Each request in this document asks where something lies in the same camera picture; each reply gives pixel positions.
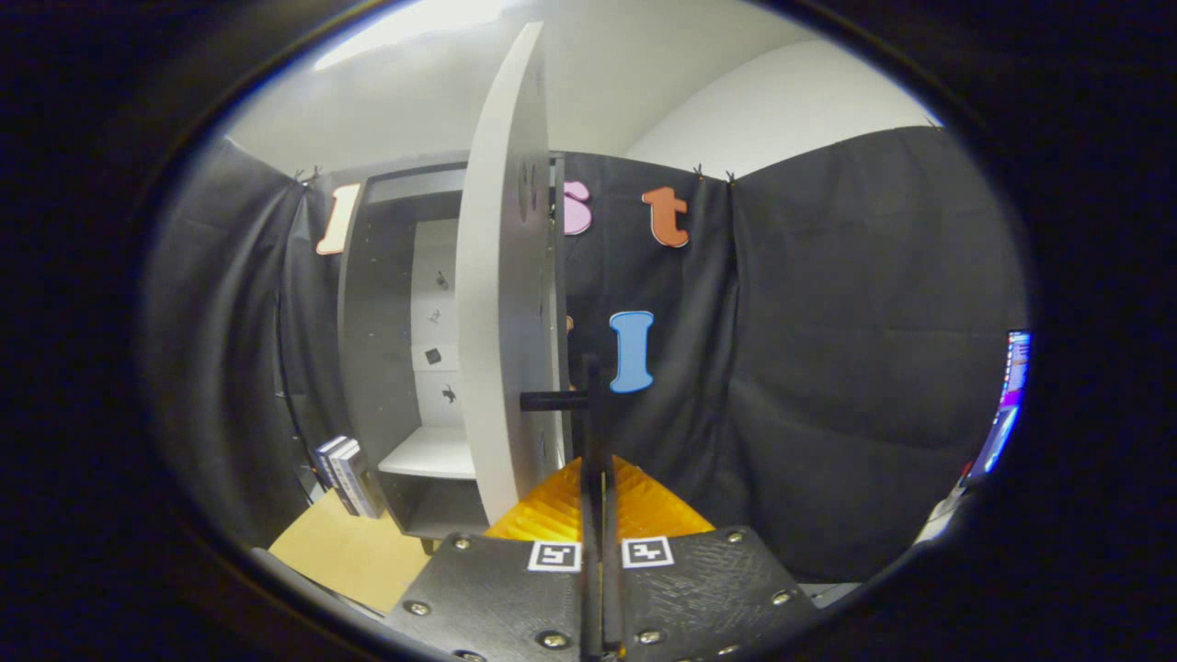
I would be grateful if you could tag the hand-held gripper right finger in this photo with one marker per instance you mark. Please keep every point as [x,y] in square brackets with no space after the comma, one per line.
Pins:
[708,588]

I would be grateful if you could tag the grey cabinet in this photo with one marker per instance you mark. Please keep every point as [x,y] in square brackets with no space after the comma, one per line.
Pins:
[377,322]

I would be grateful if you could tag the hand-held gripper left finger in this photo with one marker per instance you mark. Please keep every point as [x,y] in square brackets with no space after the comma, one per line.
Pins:
[478,598]

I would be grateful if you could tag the thin black pole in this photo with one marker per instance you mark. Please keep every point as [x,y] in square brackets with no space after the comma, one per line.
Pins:
[285,386]

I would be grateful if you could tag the black backdrop cloth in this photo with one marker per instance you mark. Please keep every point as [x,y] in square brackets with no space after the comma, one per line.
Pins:
[828,368]

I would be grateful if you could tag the computer monitor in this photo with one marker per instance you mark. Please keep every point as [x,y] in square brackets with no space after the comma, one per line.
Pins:
[1007,405]

